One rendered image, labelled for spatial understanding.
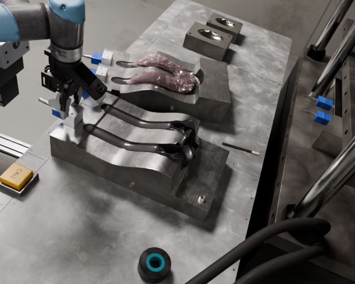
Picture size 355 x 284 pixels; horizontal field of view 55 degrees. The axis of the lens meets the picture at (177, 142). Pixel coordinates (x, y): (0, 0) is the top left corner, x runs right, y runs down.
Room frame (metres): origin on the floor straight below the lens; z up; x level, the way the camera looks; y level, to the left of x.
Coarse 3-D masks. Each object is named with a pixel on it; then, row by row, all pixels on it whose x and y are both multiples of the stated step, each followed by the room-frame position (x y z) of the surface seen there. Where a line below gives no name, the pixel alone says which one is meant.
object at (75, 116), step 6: (42, 102) 0.70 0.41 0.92; (72, 108) 0.70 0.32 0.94; (78, 108) 0.71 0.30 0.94; (54, 114) 0.68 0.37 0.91; (72, 114) 0.68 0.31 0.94; (78, 114) 0.69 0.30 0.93; (66, 120) 0.67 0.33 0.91; (72, 120) 0.67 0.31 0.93; (78, 120) 0.69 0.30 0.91; (72, 126) 0.67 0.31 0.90
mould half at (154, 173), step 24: (96, 120) 0.73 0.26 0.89; (120, 120) 0.77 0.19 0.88; (168, 120) 0.80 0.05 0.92; (192, 120) 0.82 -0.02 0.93; (72, 144) 0.61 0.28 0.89; (96, 144) 0.64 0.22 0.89; (96, 168) 0.60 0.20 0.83; (120, 168) 0.59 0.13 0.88; (144, 168) 0.58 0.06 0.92; (168, 168) 0.60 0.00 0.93; (192, 168) 0.69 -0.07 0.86; (216, 168) 0.72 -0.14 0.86; (144, 192) 0.58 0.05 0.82; (168, 192) 0.57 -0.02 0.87; (192, 192) 0.60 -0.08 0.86; (192, 216) 0.56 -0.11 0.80
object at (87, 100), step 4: (84, 92) 0.79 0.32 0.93; (84, 96) 0.79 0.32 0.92; (88, 96) 0.79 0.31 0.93; (104, 96) 0.82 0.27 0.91; (84, 100) 0.79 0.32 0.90; (88, 100) 0.78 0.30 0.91; (92, 100) 0.78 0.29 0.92; (96, 100) 0.78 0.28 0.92; (100, 100) 0.80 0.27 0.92; (84, 104) 0.79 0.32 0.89; (88, 104) 0.78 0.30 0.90; (92, 104) 0.78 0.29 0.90; (96, 104) 0.78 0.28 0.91
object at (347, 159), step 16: (352, 0) 1.79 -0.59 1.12; (336, 16) 1.79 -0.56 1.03; (320, 48) 1.79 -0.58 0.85; (352, 144) 0.66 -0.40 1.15; (336, 160) 0.67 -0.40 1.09; (352, 160) 0.64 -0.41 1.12; (320, 176) 0.68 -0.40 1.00; (336, 176) 0.64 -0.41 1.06; (352, 176) 0.65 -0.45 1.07; (320, 192) 0.64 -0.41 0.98; (336, 192) 0.64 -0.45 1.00; (288, 208) 0.68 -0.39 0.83; (304, 208) 0.64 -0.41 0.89; (320, 208) 0.64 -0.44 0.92
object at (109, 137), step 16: (112, 112) 0.80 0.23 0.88; (96, 128) 0.71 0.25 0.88; (160, 128) 0.76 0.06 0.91; (176, 128) 0.75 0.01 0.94; (192, 128) 0.77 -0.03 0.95; (112, 144) 0.66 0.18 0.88; (128, 144) 0.69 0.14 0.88; (144, 144) 0.69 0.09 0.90; (160, 144) 0.68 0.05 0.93; (176, 144) 0.68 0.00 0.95; (192, 144) 0.76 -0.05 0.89; (192, 160) 0.68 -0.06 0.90
